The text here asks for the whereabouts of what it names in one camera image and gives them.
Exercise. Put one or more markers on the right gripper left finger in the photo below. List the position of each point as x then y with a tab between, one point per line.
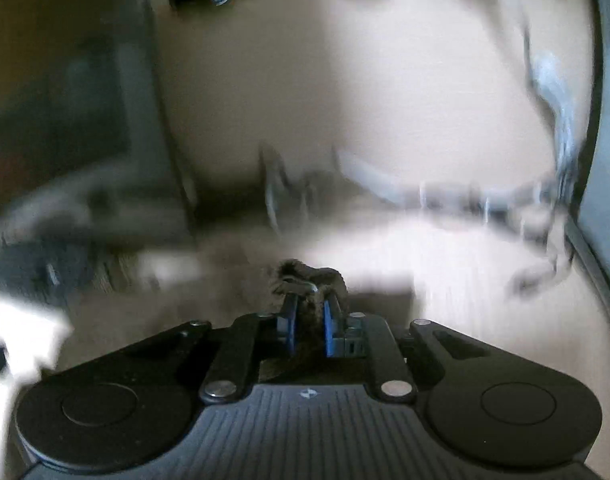
250	340

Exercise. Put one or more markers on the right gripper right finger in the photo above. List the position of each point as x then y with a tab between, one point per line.
368	338

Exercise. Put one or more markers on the white glass computer case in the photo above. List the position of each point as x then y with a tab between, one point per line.
590	225

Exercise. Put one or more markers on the black curved monitor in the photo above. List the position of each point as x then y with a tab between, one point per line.
85	149

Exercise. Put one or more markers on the brown polka dot garment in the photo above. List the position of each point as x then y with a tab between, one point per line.
103	322

